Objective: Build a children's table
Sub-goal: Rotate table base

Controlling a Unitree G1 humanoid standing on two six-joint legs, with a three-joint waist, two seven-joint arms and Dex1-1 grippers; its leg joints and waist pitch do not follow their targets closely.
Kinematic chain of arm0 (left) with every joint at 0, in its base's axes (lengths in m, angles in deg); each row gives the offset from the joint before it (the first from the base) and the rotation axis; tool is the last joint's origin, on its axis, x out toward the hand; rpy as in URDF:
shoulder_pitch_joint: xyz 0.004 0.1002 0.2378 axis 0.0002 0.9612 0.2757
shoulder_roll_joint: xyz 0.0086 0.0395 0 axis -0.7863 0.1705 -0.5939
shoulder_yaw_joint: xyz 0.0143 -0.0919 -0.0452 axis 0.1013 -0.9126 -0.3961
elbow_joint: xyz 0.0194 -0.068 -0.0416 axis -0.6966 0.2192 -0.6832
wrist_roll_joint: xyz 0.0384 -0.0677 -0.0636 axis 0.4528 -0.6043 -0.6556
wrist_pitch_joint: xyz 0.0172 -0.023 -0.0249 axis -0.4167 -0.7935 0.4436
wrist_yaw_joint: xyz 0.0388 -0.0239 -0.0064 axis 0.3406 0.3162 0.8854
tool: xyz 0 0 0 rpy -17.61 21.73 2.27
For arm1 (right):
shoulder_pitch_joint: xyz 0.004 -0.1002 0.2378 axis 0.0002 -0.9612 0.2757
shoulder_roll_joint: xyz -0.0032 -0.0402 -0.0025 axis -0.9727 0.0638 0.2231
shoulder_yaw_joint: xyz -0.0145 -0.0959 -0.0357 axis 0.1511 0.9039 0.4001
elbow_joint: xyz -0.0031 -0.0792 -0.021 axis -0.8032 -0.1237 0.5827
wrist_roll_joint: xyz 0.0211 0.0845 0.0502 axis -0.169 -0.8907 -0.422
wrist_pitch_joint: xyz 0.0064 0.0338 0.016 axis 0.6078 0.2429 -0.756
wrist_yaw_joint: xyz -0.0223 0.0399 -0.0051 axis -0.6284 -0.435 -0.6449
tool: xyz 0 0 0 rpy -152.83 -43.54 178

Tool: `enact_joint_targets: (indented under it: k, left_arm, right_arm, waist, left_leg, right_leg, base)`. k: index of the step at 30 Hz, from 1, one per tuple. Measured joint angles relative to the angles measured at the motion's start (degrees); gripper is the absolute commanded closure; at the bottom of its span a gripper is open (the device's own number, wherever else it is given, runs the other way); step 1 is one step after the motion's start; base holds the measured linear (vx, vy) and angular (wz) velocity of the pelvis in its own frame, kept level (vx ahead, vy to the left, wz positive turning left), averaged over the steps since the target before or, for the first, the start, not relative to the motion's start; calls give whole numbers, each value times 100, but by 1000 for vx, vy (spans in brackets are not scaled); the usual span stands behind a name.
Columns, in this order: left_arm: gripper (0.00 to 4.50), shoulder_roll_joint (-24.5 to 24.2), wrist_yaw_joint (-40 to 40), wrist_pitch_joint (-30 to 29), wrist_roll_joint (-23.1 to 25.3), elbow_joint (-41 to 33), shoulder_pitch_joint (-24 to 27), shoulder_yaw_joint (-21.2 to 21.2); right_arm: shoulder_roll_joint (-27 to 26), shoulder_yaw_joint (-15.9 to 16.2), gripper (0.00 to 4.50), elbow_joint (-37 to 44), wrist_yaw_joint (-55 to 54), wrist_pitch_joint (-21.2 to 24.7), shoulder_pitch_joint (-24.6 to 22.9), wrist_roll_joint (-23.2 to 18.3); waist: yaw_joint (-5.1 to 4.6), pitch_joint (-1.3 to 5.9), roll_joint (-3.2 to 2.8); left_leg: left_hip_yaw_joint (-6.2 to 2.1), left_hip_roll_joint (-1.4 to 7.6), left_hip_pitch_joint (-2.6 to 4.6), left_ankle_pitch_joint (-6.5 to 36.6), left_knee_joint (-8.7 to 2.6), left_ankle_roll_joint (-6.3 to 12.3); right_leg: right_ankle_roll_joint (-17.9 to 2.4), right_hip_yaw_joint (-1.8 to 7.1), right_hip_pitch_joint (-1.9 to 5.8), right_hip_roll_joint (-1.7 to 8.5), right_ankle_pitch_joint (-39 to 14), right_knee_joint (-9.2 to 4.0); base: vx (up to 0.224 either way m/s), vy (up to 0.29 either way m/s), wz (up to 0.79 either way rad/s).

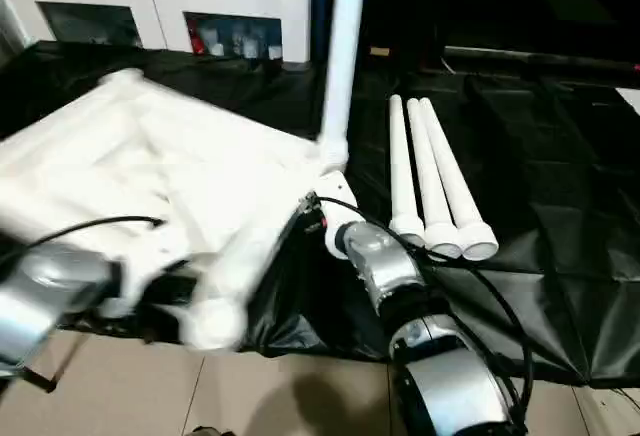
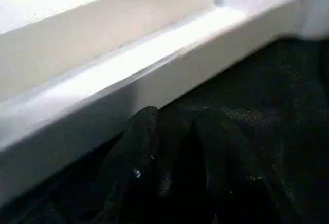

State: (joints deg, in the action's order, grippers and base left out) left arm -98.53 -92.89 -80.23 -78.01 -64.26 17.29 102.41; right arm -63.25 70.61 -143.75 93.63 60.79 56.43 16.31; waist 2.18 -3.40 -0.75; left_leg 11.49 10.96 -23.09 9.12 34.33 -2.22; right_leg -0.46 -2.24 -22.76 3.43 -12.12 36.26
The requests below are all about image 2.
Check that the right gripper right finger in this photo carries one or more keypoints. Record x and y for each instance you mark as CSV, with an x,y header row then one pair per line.
x,y
226,177

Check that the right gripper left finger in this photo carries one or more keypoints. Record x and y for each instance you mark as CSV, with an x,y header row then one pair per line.
x,y
138,157

